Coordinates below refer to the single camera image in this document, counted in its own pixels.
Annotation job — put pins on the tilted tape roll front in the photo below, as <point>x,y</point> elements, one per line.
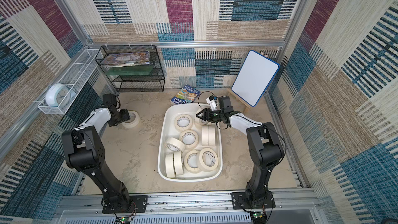
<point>207,160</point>

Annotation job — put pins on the upright tape roll pair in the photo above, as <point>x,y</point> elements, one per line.
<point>208,135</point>

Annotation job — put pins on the white plastic storage box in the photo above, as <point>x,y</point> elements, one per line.
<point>169,130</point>

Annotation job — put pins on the black wire shelf rack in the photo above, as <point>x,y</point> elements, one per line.
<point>154,82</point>

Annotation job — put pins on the masking tape roll five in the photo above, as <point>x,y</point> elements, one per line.
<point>174,144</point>

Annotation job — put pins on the masking tape roll three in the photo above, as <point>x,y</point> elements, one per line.
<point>133,121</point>

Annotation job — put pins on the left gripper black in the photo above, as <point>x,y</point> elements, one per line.
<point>125,115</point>

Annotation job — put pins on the masking tape roll one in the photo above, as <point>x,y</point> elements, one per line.
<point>183,122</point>

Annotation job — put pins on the colourful book on shelf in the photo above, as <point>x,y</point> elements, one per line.
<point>126,59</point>

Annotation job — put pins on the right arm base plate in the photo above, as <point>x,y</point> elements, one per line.
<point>241,201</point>

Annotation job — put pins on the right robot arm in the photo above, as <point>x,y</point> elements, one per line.
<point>265,148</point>

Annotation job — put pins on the green book on shelf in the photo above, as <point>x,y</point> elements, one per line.
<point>129,71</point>

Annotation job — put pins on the masking tape roll beneath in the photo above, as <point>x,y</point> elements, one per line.
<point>189,138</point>

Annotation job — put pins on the masking tape roll two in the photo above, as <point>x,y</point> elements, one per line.
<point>199,122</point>

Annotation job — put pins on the white wire wall basket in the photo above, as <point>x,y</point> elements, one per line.
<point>75,77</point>

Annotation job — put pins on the colourful book on table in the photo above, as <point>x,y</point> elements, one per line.
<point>186,95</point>

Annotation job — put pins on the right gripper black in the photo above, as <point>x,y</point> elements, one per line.
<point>204,114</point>

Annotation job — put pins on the white round alarm clock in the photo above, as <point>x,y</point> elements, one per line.
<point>59,95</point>

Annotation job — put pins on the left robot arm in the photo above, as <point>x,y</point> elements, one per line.
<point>85,152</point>

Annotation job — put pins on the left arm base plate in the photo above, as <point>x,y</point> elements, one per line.
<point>121,204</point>

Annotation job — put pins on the blue-framed whiteboard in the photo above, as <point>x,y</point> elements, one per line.
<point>254,77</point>

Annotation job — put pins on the wooden easel stand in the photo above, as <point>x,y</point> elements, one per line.
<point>247,106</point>

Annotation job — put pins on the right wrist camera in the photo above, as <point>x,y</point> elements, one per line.
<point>212,101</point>

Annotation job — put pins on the flat tape roll front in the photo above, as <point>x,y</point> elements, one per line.
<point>191,162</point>

